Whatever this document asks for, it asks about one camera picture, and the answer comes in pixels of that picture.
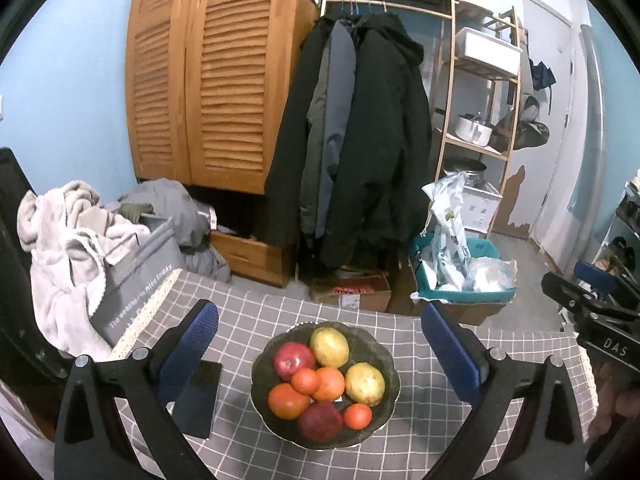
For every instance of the teal plastic crate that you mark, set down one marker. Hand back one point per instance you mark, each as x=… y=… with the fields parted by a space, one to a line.
x=450 y=296

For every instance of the wooden drawer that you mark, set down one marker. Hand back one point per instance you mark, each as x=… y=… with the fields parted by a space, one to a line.
x=245 y=255

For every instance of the grey checked tablecloth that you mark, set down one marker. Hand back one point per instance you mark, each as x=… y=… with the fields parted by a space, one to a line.
x=240 y=320

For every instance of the wooden clothes rail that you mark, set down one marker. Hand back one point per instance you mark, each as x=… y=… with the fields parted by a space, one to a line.
x=400 y=6

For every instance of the round steel pan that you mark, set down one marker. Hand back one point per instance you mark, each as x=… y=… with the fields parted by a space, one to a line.
x=470 y=175

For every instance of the dark hanging bag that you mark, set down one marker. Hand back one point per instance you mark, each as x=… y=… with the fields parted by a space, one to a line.
x=532 y=132

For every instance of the beige fleece blanket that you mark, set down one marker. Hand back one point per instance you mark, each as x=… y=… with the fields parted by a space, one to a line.
x=55 y=270

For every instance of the wooden louvered wardrobe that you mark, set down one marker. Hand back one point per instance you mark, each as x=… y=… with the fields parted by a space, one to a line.
x=225 y=85

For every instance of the white patterned storage box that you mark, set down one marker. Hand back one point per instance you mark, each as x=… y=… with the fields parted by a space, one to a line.
x=480 y=210

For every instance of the large orange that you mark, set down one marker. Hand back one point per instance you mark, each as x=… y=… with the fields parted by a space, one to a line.
x=287 y=401
x=332 y=385

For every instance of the grey printed storage bag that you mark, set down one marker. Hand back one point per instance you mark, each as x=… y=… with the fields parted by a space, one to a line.
x=140 y=280

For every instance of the olive green jacket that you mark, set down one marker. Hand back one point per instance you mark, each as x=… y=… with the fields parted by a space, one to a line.
x=311 y=175

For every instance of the bamboo shelf rack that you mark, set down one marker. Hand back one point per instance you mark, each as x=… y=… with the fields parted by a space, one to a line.
x=447 y=110

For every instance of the grey clothes pile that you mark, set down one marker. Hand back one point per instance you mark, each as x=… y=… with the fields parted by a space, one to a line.
x=170 y=205

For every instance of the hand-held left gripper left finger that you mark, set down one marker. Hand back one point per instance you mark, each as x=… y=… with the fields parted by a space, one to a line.
x=192 y=345

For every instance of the small tangerine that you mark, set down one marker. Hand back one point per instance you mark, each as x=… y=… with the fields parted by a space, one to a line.
x=306 y=381
x=357 y=416

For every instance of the shoe rack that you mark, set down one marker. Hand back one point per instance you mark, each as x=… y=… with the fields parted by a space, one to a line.
x=627 y=210

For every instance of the person's right hand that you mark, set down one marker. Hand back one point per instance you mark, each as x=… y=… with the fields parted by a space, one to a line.
x=615 y=405

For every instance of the navy folded umbrella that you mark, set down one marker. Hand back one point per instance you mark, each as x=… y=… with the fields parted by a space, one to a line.
x=542 y=77

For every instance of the black hooded coat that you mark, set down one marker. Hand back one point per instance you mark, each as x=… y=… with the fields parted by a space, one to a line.
x=385 y=160

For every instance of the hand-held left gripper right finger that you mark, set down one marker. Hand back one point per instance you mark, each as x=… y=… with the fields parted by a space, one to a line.
x=450 y=350

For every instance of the white door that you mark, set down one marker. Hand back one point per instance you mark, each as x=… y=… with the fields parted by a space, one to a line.
x=550 y=160

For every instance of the large cardboard box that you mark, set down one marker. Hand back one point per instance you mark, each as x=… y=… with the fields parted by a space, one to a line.
x=475 y=312

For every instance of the clear plastic bag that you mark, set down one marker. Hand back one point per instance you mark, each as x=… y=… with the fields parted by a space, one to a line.
x=490 y=272

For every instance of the green glass bowl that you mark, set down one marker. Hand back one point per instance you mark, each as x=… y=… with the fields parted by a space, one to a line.
x=385 y=410

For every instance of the yellow-green mango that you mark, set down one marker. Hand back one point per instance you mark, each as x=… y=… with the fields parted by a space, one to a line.
x=365 y=384

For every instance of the cardboard box with red contents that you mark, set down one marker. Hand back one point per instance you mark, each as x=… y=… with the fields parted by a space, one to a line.
x=370 y=300

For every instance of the white cooking pot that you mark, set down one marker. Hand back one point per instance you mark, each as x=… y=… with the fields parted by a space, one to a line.
x=472 y=132

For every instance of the grey pipe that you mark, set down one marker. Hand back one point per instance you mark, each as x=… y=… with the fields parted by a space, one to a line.
x=595 y=135

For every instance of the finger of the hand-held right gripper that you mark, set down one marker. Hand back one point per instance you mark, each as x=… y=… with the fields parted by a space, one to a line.
x=565 y=290
x=597 y=275

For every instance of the red apple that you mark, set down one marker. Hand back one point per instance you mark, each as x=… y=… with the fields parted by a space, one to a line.
x=320 y=420
x=292 y=360

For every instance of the black flat card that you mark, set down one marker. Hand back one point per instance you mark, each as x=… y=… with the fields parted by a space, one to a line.
x=202 y=400

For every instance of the grey-blue jacket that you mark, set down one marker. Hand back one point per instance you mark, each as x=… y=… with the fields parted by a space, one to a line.
x=340 y=110

